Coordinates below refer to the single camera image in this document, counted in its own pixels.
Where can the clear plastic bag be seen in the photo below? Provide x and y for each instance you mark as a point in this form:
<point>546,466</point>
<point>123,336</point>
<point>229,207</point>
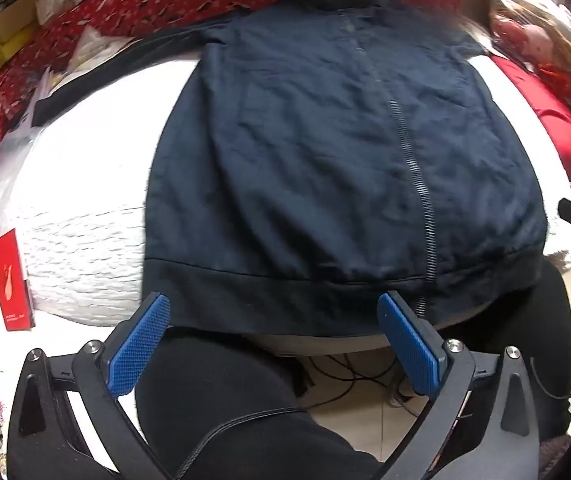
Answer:
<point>8,160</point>

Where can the yellow cardboard box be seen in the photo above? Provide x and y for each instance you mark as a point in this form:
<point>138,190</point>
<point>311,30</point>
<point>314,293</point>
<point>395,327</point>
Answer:
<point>8,35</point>

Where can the red flat box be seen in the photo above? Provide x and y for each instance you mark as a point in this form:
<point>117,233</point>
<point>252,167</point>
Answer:
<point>11,282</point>

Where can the person's black pants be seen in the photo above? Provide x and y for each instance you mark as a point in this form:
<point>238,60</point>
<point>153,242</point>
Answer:
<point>245,410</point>

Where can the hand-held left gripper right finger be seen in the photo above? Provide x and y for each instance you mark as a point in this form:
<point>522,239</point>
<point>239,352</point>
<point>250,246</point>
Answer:
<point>413,347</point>

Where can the red garment at right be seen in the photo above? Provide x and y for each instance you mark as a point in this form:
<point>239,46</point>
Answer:
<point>558,125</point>

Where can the navy zip jacket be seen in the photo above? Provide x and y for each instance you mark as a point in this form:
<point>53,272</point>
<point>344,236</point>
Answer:
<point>315,160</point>

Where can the doll with blond hair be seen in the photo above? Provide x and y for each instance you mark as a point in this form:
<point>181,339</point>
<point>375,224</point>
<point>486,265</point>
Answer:
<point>535,35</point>

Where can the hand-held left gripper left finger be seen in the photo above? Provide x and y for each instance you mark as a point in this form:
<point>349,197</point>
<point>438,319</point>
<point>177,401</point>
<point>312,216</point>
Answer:
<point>138,342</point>

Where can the white quilted bed cover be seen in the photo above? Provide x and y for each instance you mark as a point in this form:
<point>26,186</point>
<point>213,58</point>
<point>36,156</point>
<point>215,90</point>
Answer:
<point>85,200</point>

